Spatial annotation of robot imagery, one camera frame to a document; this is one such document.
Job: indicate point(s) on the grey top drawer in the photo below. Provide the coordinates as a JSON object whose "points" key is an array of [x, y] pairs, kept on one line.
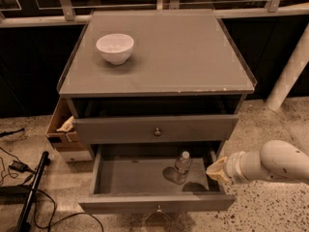
{"points": [[141, 129]]}

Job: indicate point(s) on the round metal top knob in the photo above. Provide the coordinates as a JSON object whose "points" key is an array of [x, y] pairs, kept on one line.
{"points": [[157, 132]]}

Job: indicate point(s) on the white diagonal post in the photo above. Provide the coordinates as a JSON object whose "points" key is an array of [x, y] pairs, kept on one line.
{"points": [[291, 72]]}

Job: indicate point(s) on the black power adapter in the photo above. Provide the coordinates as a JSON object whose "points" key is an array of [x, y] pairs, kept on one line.
{"points": [[18, 166]]}

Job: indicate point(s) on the black pole on floor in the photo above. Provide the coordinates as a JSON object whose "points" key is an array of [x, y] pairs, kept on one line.
{"points": [[22, 225]]}

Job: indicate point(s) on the clear plastic water bottle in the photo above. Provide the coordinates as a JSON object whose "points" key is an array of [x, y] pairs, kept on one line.
{"points": [[183, 162]]}

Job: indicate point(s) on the grey middle drawer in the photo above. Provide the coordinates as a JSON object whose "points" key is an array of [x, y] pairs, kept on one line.
{"points": [[133, 179]]}

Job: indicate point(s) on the open cardboard box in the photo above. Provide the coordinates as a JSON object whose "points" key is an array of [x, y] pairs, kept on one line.
{"points": [[62, 136]]}

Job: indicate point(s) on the grey drawer cabinet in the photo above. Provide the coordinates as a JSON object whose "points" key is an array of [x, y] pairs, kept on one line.
{"points": [[183, 63]]}

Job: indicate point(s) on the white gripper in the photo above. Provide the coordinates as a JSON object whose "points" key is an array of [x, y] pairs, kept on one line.
{"points": [[231, 169]]}

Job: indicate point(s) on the white ceramic bowl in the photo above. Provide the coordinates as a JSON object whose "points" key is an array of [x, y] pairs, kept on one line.
{"points": [[115, 48]]}

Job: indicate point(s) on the grey drawer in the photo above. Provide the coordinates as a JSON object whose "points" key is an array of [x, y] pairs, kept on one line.
{"points": [[141, 129], [133, 179]]}

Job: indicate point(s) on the metal window railing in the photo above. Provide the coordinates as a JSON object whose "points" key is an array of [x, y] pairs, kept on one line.
{"points": [[25, 13]]}

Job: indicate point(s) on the metal middle drawer knob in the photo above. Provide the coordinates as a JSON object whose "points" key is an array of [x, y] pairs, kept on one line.
{"points": [[158, 208]]}

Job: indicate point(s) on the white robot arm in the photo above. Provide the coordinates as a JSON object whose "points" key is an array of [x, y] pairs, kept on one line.
{"points": [[277, 162]]}

